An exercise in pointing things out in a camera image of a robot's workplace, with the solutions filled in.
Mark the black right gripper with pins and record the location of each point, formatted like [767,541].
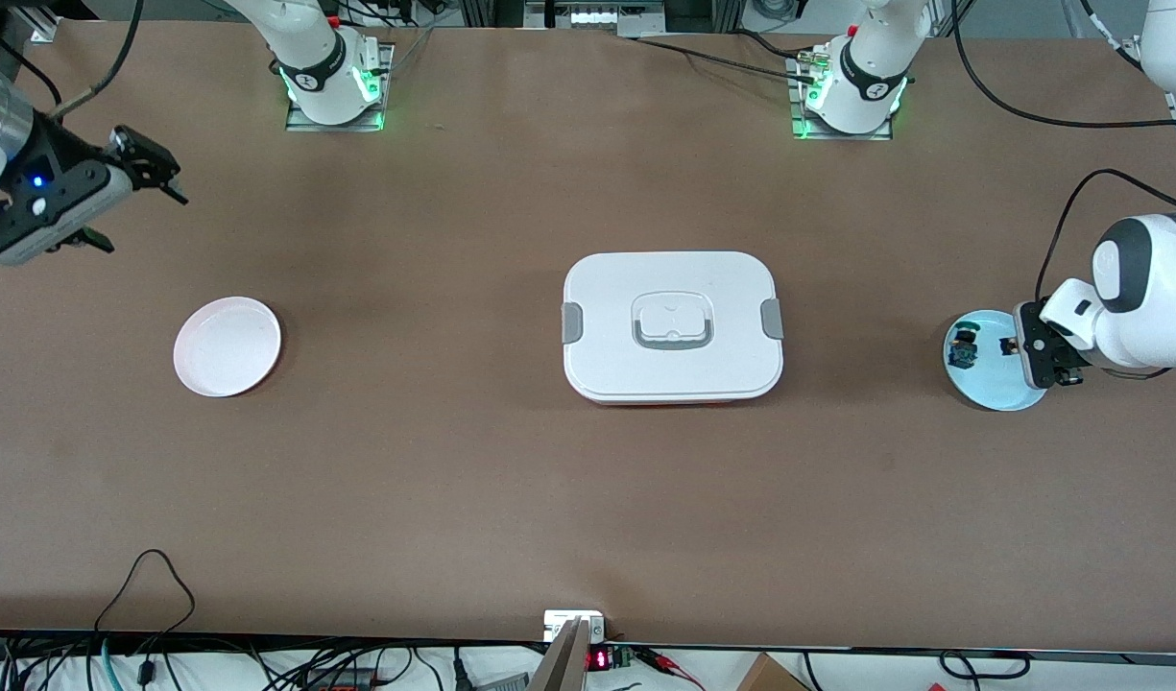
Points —
[58,151]

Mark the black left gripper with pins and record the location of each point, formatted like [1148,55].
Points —
[1032,336]

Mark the orange push-button switch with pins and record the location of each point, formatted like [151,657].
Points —
[1009,346]

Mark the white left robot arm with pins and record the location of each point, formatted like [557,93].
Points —
[1154,288]

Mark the white lidded storage box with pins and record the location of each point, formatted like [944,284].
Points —
[674,365]

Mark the light blue round plate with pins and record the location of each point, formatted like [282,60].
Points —
[991,384]

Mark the pale pink round plate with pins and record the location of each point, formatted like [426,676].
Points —
[228,347]

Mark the brown cardboard piece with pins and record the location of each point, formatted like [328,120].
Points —
[765,677]

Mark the white labelled device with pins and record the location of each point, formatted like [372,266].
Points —
[597,16]

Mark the red digit display module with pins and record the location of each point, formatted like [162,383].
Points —
[599,659]

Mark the green push-button switch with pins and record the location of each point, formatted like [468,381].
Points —
[962,353]

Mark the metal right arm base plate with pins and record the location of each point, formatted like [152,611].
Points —
[295,120]

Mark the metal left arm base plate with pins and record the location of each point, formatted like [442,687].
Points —
[795,106]

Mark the grey metal bracket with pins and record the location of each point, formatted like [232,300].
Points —
[561,667]

